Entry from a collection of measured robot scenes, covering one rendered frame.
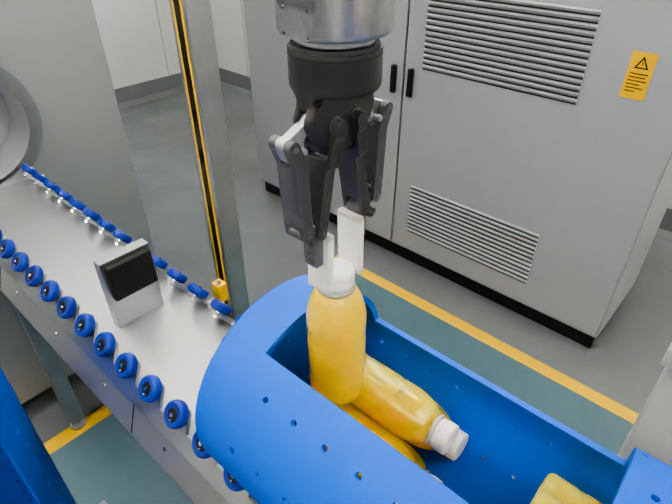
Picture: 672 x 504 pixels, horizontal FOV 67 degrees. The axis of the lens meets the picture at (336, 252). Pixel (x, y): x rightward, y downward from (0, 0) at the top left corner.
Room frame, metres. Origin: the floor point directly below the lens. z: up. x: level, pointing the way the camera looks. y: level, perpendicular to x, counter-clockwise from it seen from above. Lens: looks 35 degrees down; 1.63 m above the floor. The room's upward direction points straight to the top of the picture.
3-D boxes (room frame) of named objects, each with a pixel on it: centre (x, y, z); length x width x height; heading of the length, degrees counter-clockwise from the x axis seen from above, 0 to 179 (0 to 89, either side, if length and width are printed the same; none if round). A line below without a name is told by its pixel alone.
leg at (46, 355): (1.19, 0.96, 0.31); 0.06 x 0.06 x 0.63; 48
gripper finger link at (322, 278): (0.40, 0.01, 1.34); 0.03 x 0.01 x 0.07; 48
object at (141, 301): (0.77, 0.39, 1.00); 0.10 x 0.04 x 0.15; 138
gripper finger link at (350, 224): (0.43, -0.01, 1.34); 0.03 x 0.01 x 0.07; 48
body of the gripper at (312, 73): (0.42, 0.00, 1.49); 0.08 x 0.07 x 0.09; 138
